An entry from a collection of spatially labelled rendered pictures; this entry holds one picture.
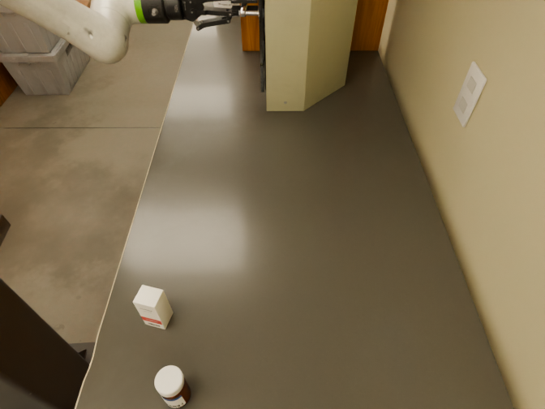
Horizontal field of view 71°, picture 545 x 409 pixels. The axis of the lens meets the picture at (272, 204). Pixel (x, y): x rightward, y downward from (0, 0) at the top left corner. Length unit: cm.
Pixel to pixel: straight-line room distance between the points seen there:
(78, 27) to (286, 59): 50
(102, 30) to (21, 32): 215
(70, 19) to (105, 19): 8
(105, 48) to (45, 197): 158
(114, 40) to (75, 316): 129
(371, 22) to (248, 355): 116
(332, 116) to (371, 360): 70
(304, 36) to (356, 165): 35
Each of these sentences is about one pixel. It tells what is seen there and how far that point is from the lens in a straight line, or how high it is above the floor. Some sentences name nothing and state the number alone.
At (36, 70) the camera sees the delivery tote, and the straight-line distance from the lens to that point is 331.
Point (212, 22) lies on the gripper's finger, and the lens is 116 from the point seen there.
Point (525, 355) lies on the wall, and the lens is 79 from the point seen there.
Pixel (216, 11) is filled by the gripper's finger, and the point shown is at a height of 119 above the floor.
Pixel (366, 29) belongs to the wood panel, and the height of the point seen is 102.
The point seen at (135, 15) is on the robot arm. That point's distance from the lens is 116.
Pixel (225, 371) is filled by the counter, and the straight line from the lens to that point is 71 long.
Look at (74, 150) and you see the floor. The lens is 279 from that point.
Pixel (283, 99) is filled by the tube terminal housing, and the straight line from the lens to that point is 115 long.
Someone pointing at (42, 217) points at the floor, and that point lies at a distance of 244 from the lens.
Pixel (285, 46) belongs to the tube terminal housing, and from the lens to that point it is 107.
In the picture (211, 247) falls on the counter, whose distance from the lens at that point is 83.
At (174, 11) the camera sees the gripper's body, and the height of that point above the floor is 120.
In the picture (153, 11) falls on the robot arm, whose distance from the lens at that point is 113.
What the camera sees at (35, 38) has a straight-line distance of 318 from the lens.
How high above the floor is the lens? 161
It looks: 49 degrees down
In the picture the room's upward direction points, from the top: straight up
